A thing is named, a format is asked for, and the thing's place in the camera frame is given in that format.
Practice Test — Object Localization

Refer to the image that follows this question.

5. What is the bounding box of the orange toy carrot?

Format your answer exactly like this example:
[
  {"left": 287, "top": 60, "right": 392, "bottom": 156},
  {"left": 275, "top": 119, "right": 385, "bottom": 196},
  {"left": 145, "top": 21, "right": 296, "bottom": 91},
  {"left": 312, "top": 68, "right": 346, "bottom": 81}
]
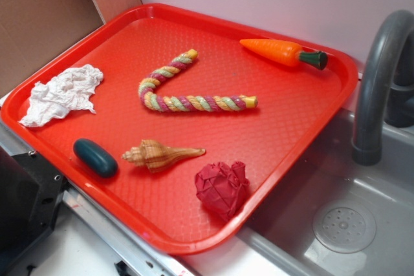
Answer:
[{"left": 239, "top": 39, "right": 328, "bottom": 70}]

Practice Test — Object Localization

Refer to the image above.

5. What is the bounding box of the grey toy faucet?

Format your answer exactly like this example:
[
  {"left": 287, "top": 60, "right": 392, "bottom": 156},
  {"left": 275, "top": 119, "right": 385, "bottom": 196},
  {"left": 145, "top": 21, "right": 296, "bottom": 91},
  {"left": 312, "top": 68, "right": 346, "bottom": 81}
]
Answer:
[{"left": 352, "top": 10, "right": 413, "bottom": 165}]

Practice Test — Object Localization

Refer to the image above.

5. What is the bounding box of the crumpled white tissue paper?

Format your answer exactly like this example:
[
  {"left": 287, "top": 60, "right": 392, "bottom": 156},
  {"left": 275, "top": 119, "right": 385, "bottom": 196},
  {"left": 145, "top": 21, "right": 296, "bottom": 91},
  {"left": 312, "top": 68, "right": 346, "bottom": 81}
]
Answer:
[{"left": 19, "top": 64, "right": 104, "bottom": 127}]

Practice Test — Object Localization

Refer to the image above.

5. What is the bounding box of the dark green oval soap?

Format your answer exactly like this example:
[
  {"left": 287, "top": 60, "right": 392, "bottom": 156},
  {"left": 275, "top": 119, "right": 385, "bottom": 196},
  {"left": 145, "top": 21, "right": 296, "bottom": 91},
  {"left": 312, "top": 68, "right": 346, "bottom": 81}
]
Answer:
[{"left": 73, "top": 138, "right": 118, "bottom": 178}]

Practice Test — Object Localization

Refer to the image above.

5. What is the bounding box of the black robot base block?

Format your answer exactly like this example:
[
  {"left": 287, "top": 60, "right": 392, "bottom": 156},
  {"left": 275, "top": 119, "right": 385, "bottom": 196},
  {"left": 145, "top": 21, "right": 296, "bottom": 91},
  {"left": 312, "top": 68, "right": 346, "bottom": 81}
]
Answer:
[{"left": 1, "top": 149, "right": 64, "bottom": 256}]

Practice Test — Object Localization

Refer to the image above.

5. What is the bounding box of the grey toy sink basin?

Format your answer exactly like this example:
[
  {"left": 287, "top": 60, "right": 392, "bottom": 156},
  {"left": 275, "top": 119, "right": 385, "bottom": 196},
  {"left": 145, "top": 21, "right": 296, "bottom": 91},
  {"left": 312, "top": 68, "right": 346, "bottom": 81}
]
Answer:
[{"left": 239, "top": 111, "right": 413, "bottom": 275}]

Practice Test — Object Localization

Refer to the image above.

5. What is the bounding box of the red plastic tray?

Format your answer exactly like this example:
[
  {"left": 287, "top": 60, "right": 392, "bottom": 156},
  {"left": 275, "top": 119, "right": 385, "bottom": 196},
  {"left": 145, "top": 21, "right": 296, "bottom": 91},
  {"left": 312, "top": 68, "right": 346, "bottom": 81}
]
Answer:
[{"left": 1, "top": 4, "right": 358, "bottom": 255}]

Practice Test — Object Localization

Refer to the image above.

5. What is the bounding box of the brown cardboard panel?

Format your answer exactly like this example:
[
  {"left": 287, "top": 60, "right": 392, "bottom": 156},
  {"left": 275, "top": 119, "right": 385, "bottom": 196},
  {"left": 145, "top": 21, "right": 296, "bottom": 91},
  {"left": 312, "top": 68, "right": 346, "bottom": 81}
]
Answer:
[{"left": 1, "top": 0, "right": 141, "bottom": 96}]

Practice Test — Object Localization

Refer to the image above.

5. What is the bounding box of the crumpled red paper ball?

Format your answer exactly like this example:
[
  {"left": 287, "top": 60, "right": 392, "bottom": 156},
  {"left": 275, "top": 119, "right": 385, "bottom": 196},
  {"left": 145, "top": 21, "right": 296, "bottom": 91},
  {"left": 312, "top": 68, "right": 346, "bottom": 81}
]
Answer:
[{"left": 195, "top": 161, "right": 250, "bottom": 221}]

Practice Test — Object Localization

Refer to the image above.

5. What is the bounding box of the multicolored twisted rope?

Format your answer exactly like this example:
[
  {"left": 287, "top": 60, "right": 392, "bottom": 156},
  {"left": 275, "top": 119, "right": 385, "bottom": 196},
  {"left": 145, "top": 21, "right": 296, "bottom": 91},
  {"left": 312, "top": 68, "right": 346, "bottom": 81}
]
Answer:
[{"left": 138, "top": 48, "right": 259, "bottom": 113}]

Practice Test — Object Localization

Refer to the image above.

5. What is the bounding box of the tan striped conch shell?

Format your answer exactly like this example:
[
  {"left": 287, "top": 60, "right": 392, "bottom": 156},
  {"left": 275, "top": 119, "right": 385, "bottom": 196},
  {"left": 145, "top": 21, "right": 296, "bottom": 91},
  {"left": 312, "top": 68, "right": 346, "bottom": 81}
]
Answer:
[{"left": 122, "top": 140, "right": 206, "bottom": 173}]

